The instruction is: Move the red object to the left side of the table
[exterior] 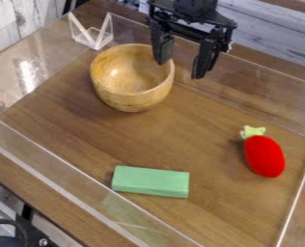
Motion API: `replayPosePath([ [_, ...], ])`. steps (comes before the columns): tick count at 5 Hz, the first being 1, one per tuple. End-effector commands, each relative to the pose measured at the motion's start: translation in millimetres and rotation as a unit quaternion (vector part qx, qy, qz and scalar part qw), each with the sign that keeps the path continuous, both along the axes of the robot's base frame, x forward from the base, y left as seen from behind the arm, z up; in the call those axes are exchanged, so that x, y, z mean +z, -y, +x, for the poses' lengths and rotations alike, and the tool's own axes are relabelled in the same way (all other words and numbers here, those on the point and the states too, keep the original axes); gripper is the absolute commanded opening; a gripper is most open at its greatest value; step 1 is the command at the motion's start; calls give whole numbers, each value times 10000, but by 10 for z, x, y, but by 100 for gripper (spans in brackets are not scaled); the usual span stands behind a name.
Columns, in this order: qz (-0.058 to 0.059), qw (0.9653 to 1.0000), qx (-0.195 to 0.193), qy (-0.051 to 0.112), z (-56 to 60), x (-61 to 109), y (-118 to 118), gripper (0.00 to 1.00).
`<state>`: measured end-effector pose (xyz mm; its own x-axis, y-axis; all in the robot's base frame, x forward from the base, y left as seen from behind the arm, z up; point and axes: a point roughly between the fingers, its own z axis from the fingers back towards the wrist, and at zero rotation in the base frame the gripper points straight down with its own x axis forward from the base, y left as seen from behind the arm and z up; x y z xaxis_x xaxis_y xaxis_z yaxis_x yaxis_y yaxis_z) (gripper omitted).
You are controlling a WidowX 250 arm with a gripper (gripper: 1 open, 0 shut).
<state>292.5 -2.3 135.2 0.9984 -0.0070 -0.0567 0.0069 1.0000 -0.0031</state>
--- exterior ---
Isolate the black clamp with cable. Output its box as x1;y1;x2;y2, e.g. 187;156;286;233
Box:
0;209;59;247

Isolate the light wooden bowl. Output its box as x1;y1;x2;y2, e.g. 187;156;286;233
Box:
90;43;174;112

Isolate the green rectangular block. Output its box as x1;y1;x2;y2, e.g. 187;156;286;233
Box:
111;165;190;198

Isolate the clear acrylic corner bracket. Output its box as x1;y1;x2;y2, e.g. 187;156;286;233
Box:
67;13;114;50

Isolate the red plush strawberry toy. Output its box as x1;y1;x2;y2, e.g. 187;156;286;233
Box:
240;125;286;178

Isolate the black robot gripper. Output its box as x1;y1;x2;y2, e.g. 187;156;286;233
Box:
147;0;238;79

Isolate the clear acrylic tray barrier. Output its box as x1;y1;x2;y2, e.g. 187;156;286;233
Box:
0;20;305;247

